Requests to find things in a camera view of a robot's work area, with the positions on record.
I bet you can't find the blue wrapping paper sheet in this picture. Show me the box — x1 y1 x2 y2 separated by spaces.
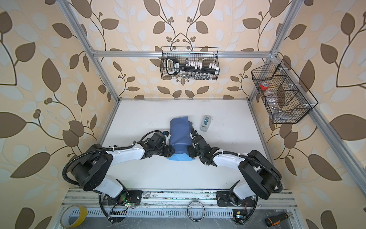
168 116 194 161

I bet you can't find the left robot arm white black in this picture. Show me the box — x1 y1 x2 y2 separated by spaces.
62 130 175 198

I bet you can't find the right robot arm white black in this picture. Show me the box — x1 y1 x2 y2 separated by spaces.
187 128 283 206

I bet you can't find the grey tape dispenser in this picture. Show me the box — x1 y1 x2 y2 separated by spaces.
200 115 212 132

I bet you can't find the black tool set in basket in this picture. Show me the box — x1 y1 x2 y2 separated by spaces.
165 57 220 76

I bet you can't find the red capped plastic bottle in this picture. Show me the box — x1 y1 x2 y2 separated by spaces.
260 82 271 94

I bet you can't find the orange black screwdriver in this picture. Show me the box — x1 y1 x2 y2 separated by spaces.
265 213 292 227

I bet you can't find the yellow tape roll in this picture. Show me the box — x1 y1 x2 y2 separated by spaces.
60 205 87 229

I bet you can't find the grey ring on rail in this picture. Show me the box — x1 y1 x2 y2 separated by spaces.
187 200 206 222

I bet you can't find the back wall wire basket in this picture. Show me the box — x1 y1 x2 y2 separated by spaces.
160 45 220 81

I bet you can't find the wall wire basket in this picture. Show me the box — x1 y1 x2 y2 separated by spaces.
160 45 220 81
251 59 318 124

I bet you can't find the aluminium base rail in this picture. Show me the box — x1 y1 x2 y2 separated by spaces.
62 189 298 210

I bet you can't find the right wall wire basket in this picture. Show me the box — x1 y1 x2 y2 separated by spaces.
251 59 318 124

